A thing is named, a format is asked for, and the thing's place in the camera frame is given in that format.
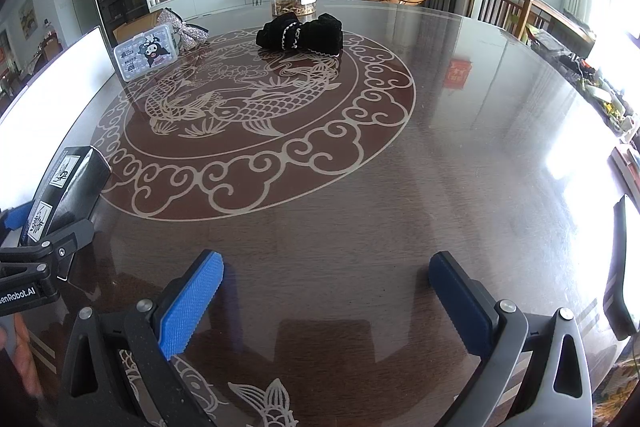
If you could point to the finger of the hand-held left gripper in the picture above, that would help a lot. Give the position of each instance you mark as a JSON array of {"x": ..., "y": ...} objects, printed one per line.
[
  {"x": 12, "y": 218},
  {"x": 70, "y": 239}
]

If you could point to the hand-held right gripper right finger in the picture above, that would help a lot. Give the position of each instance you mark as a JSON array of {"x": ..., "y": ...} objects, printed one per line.
[{"x": 460, "y": 302}]

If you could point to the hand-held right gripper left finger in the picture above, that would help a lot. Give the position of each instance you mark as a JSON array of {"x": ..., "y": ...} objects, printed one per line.
[{"x": 192, "y": 302}]

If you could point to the black box with white labels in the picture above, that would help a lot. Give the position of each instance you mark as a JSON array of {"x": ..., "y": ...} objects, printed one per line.
[{"x": 75, "y": 187}]

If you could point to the person's left hand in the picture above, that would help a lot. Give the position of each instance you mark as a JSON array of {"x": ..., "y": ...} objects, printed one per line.
[{"x": 27, "y": 357}]

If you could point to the dark flat panel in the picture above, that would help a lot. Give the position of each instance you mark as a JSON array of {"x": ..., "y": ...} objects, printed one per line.
[{"x": 620, "y": 297}]

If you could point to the clear cartoon print plastic box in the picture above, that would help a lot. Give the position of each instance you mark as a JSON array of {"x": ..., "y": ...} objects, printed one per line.
[{"x": 145, "y": 52}]

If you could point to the glitter bow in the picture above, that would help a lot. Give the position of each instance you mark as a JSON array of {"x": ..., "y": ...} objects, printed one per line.
[{"x": 187, "y": 32}]

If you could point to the black velvet cloth white trim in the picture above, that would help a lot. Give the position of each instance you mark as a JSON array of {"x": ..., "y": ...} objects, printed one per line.
[{"x": 310, "y": 34}]

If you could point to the wooden chair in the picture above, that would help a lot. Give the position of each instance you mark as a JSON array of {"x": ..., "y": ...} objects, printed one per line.
[{"x": 497, "y": 7}]

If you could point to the framed wall picture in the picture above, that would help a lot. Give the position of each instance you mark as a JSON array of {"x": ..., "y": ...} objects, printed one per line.
[{"x": 29, "y": 17}]

